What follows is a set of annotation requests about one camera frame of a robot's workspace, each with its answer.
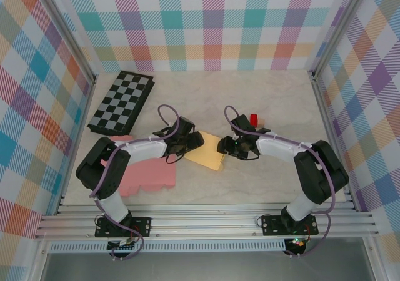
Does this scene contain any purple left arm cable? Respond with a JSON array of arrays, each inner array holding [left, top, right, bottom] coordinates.
[[89, 105, 181, 261]]

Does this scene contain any pink paper box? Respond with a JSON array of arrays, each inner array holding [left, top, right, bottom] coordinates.
[[99, 134, 178, 197]]

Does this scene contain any aluminium frame post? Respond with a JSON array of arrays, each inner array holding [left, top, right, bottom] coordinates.
[[34, 0, 98, 85], [311, 0, 368, 79]]

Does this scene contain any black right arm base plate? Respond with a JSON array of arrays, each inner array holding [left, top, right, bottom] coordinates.
[[257, 214, 319, 237]]

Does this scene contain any aluminium frame rail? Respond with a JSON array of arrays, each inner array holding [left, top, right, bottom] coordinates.
[[34, 201, 381, 240]]

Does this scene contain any yellow paper box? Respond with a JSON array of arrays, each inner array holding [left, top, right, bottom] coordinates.
[[184, 130, 228, 172]]

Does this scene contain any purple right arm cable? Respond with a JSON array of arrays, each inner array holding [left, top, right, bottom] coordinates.
[[224, 105, 337, 259]]

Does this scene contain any grey metal panel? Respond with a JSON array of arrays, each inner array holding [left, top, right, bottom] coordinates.
[[40, 251, 376, 281]]

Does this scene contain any black chessboard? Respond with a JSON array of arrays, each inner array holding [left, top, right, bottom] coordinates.
[[86, 70, 156, 138]]

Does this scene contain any aluminium side rail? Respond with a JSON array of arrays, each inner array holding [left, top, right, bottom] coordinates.
[[56, 77, 98, 216], [309, 71, 357, 212]]

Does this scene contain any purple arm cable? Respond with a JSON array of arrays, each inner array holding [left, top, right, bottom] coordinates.
[[224, 105, 337, 259], [89, 105, 181, 261]]

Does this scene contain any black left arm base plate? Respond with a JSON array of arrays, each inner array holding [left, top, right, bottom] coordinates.
[[94, 217, 153, 238]]

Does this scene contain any perforated metal cable tray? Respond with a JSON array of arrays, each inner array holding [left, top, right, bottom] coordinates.
[[48, 242, 287, 253]]

